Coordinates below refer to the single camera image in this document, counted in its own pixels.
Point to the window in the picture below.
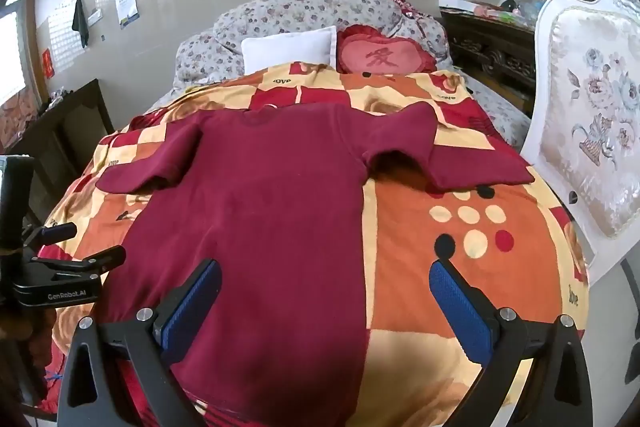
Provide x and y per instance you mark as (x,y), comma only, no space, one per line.
(11,52)

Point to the red floral fabric bow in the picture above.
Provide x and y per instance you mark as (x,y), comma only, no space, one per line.
(407,4)

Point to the white ornate chair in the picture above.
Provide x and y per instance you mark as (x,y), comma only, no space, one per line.
(590,107)

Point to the white flat box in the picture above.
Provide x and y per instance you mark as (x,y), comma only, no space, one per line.
(465,5)

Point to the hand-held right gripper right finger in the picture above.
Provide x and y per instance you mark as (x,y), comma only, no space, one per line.
(459,312)

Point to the dark bottle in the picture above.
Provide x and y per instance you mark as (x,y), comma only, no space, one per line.
(510,3)

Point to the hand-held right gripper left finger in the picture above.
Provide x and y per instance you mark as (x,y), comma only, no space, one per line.
(191,302)

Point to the red heart cushion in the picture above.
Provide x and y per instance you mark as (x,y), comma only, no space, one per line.
(385,54)

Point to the orange red patterned blanket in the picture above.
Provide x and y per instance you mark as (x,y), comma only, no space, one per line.
(410,247)

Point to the white pillow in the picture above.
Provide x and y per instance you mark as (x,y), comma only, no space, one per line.
(290,49)

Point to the dark carved wooden cabinet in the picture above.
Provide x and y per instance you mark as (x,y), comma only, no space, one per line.
(490,52)

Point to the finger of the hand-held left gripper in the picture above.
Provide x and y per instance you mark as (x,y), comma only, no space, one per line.
(85,264)
(59,232)

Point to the dark hanging cloth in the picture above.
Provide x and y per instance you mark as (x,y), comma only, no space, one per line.
(80,22)

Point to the floral grey quilt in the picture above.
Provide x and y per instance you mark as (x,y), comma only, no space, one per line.
(300,12)

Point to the red patterned cloth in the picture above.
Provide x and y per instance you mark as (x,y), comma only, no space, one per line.
(17,117)

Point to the dark red shirt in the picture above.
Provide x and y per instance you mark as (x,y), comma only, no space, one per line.
(260,232)

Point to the red wall sticker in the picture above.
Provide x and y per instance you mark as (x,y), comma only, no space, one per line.
(47,63)

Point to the dark wooden side table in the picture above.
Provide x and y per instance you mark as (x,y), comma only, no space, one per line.
(65,132)

